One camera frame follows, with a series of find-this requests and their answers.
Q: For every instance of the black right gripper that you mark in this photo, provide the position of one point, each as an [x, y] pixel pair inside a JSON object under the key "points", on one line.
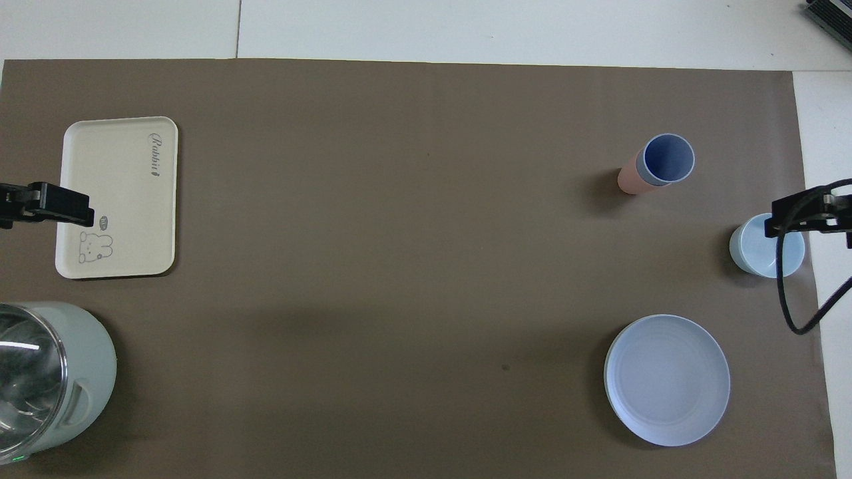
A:
{"points": [[840, 206]]}

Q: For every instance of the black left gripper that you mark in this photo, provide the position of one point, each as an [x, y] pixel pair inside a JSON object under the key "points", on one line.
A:
{"points": [[20, 203]]}

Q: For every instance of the blue ribbed cup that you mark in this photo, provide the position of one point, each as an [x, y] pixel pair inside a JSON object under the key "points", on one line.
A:
{"points": [[667, 158]]}

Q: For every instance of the pink cup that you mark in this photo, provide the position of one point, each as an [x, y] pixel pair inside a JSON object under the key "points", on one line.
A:
{"points": [[629, 179]]}

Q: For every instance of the cream rabbit print tray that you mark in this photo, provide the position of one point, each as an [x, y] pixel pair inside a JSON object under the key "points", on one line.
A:
{"points": [[126, 199]]}

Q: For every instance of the light blue bowl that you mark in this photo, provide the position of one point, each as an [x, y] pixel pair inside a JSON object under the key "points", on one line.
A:
{"points": [[755, 249]]}

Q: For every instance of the grey ribbed device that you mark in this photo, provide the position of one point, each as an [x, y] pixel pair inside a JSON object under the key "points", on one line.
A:
{"points": [[831, 14]]}

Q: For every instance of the pale blue round plate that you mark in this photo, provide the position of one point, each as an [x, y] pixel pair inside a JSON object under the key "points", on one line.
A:
{"points": [[667, 379]]}

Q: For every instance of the brown table mat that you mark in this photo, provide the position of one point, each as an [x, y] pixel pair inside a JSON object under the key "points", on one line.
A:
{"points": [[399, 266]]}

